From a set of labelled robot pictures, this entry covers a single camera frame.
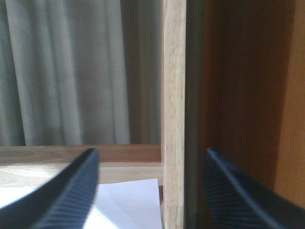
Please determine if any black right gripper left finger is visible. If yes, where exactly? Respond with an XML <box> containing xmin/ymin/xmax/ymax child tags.
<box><xmin>0</xmin><ymin>148</ymin><xmax>100</xmax><ymax>229</ymax></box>

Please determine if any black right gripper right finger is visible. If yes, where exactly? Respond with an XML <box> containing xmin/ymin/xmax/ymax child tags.
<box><xmin>203</xmin><ymin>148</ymin><xmax>295</xmax><ymax>229</ymax></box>

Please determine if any white paper sheet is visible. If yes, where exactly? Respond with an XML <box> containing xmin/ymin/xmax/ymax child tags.
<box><xmin>84</xmin><ymin>178</ymin><xmax>163</xmax><ymax>229</ymax></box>

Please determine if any wooden shelf unit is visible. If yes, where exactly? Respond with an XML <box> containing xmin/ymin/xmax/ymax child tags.
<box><xmin>0</xmin><ymin>0</ymin><xmax>305</xmax><ymax>229</ymax></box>

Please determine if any grey curtain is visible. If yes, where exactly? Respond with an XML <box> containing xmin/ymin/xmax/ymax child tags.
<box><xmin>0</xmin><ymin>0</ymin><xmax>162</xmax><ymax>146</ymax></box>

